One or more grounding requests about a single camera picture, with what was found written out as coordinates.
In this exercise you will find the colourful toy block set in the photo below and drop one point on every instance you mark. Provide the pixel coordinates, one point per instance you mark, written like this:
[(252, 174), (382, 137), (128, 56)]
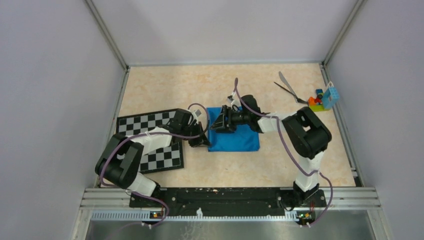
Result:
[(324, 100)]

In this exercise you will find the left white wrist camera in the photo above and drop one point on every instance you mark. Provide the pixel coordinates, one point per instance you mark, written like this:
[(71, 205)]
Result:
[(196, 114)]

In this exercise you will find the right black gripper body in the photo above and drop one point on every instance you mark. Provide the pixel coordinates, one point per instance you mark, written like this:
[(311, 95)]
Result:
[(237, 118)]

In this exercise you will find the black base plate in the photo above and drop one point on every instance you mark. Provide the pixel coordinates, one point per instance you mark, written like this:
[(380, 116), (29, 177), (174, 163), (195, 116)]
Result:
[(229, 201)]

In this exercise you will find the blue satin napkin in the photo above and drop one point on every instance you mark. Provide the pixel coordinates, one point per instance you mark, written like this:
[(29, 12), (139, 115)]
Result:
[(242, 140)]

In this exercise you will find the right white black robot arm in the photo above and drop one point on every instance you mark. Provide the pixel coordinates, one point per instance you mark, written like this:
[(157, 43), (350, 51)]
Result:
[(306, 132)]

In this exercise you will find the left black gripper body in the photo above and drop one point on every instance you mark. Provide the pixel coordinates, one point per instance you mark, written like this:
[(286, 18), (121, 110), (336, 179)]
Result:
[(192, 130)]

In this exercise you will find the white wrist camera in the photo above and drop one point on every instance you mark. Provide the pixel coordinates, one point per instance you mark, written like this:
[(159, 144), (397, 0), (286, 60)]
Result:
[(196, 114), (234, 103)]

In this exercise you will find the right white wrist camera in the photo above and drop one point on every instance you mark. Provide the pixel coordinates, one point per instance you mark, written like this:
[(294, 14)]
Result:
[(234, 103)]

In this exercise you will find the aluminium front rail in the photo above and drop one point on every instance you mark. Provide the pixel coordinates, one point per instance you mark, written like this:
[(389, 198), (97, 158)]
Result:
[(113, 204)]

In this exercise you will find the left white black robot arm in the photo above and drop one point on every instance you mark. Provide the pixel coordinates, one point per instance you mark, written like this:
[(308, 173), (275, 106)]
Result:
[(120, 161)]

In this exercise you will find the black white checkerboard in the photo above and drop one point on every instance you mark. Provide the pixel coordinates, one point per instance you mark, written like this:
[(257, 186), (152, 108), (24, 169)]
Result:
[(158, 159)]

